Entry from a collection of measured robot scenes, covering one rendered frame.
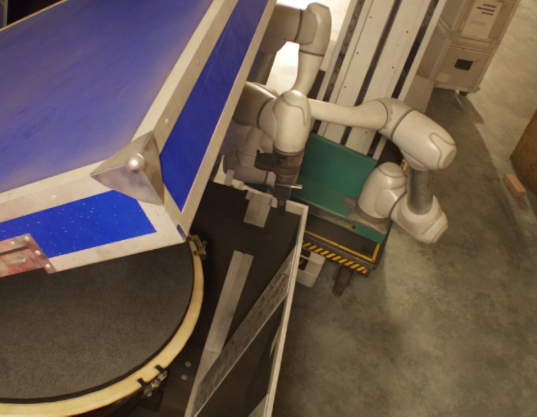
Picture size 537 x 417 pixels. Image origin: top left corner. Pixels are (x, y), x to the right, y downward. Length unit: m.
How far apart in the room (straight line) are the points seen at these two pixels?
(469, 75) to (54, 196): 4.40
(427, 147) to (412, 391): 1.19
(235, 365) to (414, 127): 0.94
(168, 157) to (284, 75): 3.88
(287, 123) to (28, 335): 0.84
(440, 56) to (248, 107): 3.06
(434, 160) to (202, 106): 1.41
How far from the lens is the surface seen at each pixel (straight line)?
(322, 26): 2.48
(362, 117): 2.15
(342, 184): 3.03
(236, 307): 2.36
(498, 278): 3.75
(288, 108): 1.80
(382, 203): 2.82
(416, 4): 2.71
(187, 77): 0.90
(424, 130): 2.23
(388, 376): 2.99
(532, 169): 4.60
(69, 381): 1.47
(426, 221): 2.71
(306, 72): 2.50
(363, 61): 2.83
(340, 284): 3.06
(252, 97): 1.89
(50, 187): 0.79
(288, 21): 2.43
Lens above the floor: 2.21
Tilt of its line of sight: 39 degrees down
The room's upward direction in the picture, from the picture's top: 18 degrees clockwise
